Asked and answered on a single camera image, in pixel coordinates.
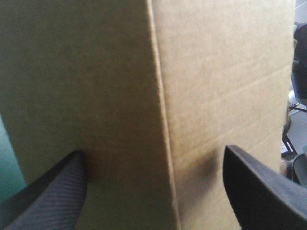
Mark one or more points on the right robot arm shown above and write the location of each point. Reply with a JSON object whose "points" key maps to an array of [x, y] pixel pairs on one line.
{"points": [[299, 64]]}

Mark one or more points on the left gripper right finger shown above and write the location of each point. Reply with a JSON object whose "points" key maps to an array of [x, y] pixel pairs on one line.
{"points": [[261, 194]]}

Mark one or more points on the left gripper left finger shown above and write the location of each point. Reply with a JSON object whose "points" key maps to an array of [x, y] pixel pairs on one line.
{"points": [[50, 201]]}

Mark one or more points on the brown cardboard box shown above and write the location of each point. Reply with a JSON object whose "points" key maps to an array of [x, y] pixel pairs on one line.
{"points": [[134, 95]]}

